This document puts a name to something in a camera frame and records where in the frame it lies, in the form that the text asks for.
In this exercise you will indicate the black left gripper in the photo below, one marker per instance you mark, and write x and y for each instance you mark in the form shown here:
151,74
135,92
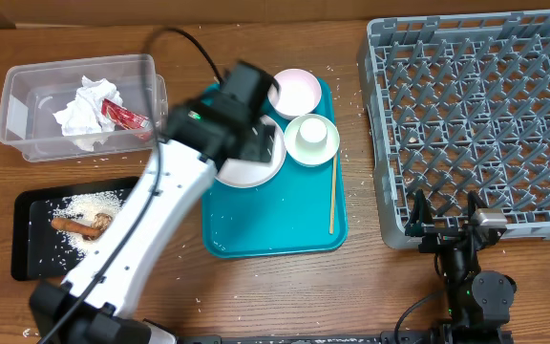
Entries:
261,144

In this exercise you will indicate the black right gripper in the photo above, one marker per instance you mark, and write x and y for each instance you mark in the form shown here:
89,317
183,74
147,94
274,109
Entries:
438,236

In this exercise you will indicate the large white plate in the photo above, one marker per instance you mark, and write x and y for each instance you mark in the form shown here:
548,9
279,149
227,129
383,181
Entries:
245,174

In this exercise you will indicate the pink white bowl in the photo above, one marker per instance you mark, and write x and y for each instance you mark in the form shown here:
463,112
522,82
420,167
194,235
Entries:
298,94

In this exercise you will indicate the wooden chopstick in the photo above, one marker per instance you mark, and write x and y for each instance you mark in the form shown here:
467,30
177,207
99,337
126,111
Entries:
333,195

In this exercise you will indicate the red snack wrapper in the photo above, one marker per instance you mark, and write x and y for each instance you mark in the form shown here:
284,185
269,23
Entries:
126,119

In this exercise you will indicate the white napkin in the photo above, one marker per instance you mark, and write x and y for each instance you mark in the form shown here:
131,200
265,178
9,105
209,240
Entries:
83,116

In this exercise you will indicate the brown nut cluster snack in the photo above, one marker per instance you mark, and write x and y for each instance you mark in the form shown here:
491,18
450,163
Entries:
101,221

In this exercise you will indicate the brown fried food stick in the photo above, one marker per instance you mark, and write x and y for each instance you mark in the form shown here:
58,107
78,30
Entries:
67,225

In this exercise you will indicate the white cup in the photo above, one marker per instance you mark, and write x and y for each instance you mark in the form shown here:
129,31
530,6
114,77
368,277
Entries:
313,131

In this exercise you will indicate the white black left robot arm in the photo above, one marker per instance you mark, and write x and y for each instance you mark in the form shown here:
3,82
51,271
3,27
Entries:
97,299

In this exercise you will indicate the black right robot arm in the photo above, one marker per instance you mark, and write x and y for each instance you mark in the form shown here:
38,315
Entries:
479,301

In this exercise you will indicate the grey dishwasher rack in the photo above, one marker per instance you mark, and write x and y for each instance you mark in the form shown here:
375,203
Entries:
459,104

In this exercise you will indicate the clear plastic bin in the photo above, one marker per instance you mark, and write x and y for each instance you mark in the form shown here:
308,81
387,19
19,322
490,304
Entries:
33,93

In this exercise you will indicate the black plastic tray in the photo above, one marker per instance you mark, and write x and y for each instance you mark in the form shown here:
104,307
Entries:
39,251

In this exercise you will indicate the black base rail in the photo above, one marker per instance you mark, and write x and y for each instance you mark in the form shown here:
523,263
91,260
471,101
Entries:
303,339

